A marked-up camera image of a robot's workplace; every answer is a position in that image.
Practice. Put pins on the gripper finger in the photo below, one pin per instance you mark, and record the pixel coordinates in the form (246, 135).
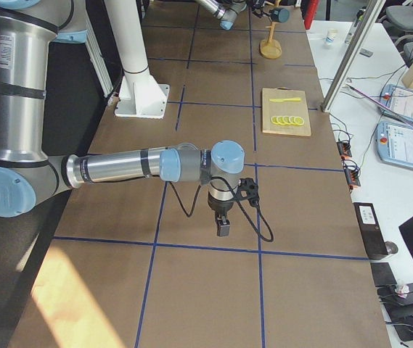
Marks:
(220, 224)
(225, 226)

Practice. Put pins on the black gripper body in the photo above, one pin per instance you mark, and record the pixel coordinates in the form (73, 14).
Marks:
(219, 206)
(260, 9)

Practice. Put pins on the teal mug yellow inside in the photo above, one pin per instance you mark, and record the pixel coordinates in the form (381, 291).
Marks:
(279, 15)

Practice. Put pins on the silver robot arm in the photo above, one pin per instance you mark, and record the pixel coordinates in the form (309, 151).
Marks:
(28, 176)
(228, 11)

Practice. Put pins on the wooden cup rack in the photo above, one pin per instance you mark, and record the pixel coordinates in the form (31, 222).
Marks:
(270, 48)

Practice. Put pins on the paper cup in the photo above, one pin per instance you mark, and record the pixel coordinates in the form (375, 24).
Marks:
(330, 37)

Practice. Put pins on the yellow plastic knife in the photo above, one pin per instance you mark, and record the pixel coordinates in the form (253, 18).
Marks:
(282, 100)

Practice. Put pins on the wooden cutting board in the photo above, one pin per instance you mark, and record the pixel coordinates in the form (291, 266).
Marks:
(270, 109)

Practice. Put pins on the orange black adapter near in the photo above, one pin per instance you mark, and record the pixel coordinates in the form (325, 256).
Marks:
(352, 172)

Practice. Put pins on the orange black adapter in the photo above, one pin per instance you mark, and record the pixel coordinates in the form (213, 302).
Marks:
(352, 172)
(344, 148)

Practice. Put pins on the orange black adapter far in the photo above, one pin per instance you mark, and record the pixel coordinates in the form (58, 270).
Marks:
(344, 148)

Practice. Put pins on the white pillar with base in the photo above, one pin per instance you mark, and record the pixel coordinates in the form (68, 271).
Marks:
(140, 94)

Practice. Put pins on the black box white label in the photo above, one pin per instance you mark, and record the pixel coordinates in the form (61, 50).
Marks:
(369, 227)

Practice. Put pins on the grey office chair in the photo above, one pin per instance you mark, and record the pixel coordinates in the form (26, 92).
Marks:
(409, 25)

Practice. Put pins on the far teach pendant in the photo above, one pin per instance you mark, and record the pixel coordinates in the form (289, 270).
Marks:
(398, 99)

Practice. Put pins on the teach pendant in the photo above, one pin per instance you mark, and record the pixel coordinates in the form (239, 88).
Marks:
(395, 144)
(398, 99)

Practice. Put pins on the near teach pendant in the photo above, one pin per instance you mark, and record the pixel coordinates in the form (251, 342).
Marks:
(395, 144)

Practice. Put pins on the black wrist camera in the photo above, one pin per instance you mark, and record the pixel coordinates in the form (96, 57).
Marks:
(248, 190)
(256, 4)

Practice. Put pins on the aluminium frame post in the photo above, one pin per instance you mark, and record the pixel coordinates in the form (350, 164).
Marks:
(362, 30)

